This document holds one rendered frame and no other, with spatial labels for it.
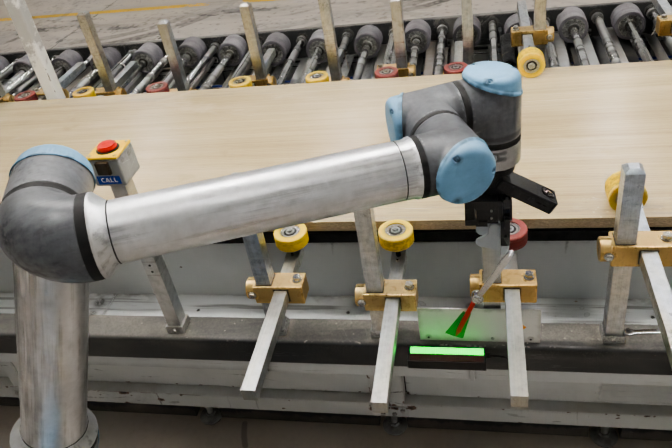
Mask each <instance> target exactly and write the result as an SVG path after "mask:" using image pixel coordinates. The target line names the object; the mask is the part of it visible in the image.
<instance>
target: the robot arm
mask: <svg viewBox="0 0 672 448"><path fill-rule="evenodd" d="M462 78H463V79H460V80H456V81H451V82H447V83H443V84H439V85H435V86H431V87H427V88H423V89H419V90H415V91H411V92H407V93H404V92H402V93H400V94H399V95H395V96H392V97H390V98H388V99H387V101H386V103H385V117H386V124H387V129H388V134H389V138H390V141H391V142H386V143H381V144H376V145H372V146H367V147H362V148H357V149H352V150H347V151H343V152H338V153H333V154H328V155H323V156H318V157H314V158H309V159H304V160H299V161H294V162H289V163H285V164H280V165H275V166H270V167H265V168H261V169H256V170H251V171H246V172H241V173H236V174H232V175H227V176H222V177H217V178H212V179H207V180H203V181H198V182H193V183H188V184H183V185H178V186H174V187H169V188H164V189H159V190H154V191H149V192H145V193H140V194H135V195H130V196H125V197H120V198H116V199H111V200H106V199H103V198H101V197H100V196H98V195H96V194H95V193H93V191H94V189H95V185H96V179H95V176H94V171H93V168H92V166H91V164H90V162H89V161H88V160H87V159H86V158H85V157H84V156H83V155H82V154H80V153H79V152H78V151H76V150H74V149H72V148H69V147H66V146H62V145H57V144H44V145H39V146H35V147H32V148H30V149H28V150H26V151H25V152H23V153H22V154H21V155H20V156H19V157H18V158H17V160H16V161H15V163H14V164H13V165H12V167H11V169H10V172H9V180H8V182H7V185H6V188H5V191H4V194H3V197H2V200H1V203H0V247H1V249H2V250H3V252H4V253H5V255H6V256H7V257H8V258H9V259H10V260H11V261H12V273H13V291H14V309H15V327H16V345H17V363H18V382H19V400H20V418H19V419H18V420H17V421H16V423H15V424H14V426H13V428H12V430H11V433H10V448H98V446H99V429H98V423H97V419H96V417H95V415H94V414H93V413H92V411H91V410H90V409H88V408H87V394H88V333H89V283H91V282H95V281H100V280H104V279H109V278H111V276H112V275H113V274H114V272H115V271H116V269H117V268H118V266H119V265H121V264H122V263H127V262H131V261H136V260H140V259H145V258H149V257H154V256H158V255H163V254H167V253H172V252H176V251H181V250H186V249H190V248H195V247H199V246H204V245H208V244H213V243H217V242H222V241H226V240H231V239H235V238H240V237H244V236H249V235H253V234H258V233H262V232H267V231H271V230H276V229H280V228H285V227H290V226H294V225H299V224H303V223H308V222H312V221H317V220H321V219H326V218H330V217H335V216H339V215H344V214H348V213H353V212H357V211H362V210H366V209H371V208H375V207H380V206H384V205H389V204H394V203H398V202H403V201H407V200H412V199H416V200H419V199H424V198H429V197H433V196H437V195H439V196H440V197H441V198H442V199H443V200H445V201H448V202H450V203H453V204H464V207H465V226H476V232H477V233H478V234H479V235H483V236H480V237H478V238H477V239H476V244H477V245H478V246H480V247H485V248H490V249H496V250H499V251H500V257H504V256H505V254H506V253H507V252H508V250H509V245H510V221H512V198H514V199H517V200H519V201H521V202H523V203H525V204H528V205H530V206H532V207H534V208H536V209H539V210H541V211H543V212H545V213H547V214H550V213H551V212H552V211H553V210H554V209H555V208H556V206H557V205H558V202H557V198H556V194H555V191H554V190H552V189H549V188H547V187H545V186H543V185H541V184H539V183H536V182H534V181H532V180H530V179H528V178H526V177H523V176H521V175H519V174H517V173H515V172H513V171H514V169H515V165H516V164H518V163H519V161H520V159H521V109H522V94H523V89H522V79H521V74H520V72H519V71H518V70H517V68H515V67H513V66H512V65H509V64H507V63H503V62H497V61H481V62H476V63H473V64H471V65H468V66H467V67H466V68H465V69H464V70H463V72H462ZM498 221H499V222H498Z"/></svg>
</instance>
